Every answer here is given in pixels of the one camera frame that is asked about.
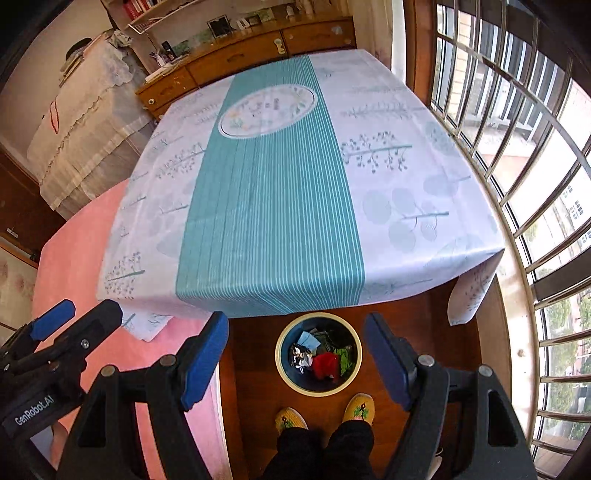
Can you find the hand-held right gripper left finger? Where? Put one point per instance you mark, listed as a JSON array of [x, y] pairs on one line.
[[203, 360]]

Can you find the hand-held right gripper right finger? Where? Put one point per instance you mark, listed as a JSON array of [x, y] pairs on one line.
[[388, 360]]

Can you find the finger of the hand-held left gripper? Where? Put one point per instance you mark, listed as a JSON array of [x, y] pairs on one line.
[[87, 330], [53, 318]]

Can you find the green wrapper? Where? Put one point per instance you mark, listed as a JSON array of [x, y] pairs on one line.
[[345, 357]]

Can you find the red wrapper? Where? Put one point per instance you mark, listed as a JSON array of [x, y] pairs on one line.
[[325, 363]]

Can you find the blue bin with cream rim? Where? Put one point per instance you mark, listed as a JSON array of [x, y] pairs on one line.
[[318, 390]]

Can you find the blue face mask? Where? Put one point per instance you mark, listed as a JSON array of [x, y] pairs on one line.
[[308, 340]]

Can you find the black shiny wrapper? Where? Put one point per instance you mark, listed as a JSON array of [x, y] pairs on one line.
[[300, 355]]

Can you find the yellow knitted slipper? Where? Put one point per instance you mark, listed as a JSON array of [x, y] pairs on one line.
[[359, 407], [292, 421]]

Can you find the pink bed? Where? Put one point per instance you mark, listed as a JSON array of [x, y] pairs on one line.
[[69, 254]]

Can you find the white lace cover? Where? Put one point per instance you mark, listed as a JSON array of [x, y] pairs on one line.
[[83, 138]]

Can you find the tree print tablecloth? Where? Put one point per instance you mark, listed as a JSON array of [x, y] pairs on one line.
[[277, 184]]

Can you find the white power strip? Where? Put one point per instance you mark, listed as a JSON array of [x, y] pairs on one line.
[[164, 73]]

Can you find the wooden dresser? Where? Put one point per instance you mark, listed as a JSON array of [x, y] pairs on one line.
[[240, 55]]

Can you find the beige curtain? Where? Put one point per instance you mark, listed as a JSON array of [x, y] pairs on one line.
[[378, 37]]

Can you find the row of red books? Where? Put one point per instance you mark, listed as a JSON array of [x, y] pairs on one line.
[[141, 7]]

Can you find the black picture frame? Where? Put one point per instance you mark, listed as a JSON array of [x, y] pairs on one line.
[[217, 26]]

